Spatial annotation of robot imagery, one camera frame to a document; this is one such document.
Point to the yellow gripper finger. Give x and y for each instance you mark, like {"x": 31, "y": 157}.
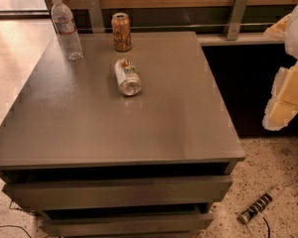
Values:
{"x": 282, "y": 107}
{"x": 278, "y": 30}

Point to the lower grey drawer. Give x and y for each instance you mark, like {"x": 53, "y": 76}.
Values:
{"x": 118, "y": 226}

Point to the upper grey drawer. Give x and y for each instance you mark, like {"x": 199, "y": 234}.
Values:
{"x": 117, "y": 193}

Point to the grey drawer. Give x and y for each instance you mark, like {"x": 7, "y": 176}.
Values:
{"x": 117, "y": 193}
{"x": 118, "y": 226}

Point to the clear plastic water bottle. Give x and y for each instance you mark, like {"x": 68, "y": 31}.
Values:
{"x": 64, "y": 23}

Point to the metal wall rail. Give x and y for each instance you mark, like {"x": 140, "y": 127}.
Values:
{"x": 244, "y": 27}

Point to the orange soda can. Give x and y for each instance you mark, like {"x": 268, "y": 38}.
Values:
{"x": 121, "y": 32}

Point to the right metal bracket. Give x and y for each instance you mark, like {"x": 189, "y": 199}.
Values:
{"x": 234, "y": 21}

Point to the left metal bracket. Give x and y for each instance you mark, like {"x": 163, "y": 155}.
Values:
{"x": 95, "y": 16}

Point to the white power strip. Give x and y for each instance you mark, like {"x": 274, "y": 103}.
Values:
{"x": 260, "y": 204}

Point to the silver 7up can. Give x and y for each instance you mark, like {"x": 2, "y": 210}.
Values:
{"x": 128, "y": 80}

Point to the metal bracket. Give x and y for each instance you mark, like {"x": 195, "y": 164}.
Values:
{"x": 95, "y": 16}
{"x": 234, "y": 21}

